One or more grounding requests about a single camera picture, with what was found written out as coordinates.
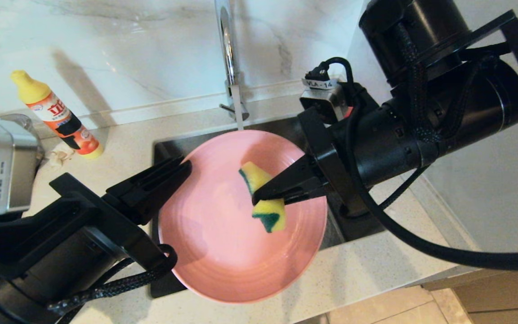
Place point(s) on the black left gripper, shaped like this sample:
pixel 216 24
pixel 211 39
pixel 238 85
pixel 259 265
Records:
pixel 61 238

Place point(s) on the yellow-capped dish soap bottle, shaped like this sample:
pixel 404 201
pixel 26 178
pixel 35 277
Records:
pixel 59 117

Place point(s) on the pink plate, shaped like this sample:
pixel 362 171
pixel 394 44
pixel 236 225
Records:
pixel 223 243

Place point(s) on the light wooden cabinet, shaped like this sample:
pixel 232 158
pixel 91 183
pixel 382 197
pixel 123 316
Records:
pixel 502 297

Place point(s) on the yellow green sponge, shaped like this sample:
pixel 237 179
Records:
pixel 268 211

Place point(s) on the chrome faucet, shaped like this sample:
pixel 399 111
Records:
pixel 227 54

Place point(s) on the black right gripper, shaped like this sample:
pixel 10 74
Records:
pixel 398 135

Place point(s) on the stainless steel sink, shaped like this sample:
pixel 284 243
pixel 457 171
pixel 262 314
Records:
pixel 358 225

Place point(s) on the crumpled white paper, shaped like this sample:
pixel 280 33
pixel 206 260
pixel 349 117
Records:
pixel 61 155

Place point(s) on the clear glass bowl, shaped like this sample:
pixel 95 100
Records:
pixel 25 121

